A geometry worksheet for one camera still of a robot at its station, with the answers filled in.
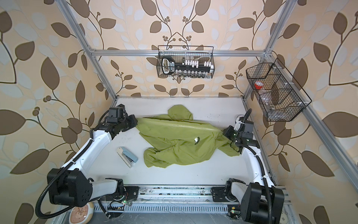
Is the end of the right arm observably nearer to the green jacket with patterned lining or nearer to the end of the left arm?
the green jacket with patterned lining

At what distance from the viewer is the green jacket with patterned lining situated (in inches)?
33.1

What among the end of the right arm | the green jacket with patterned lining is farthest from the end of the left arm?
the end of the right arm
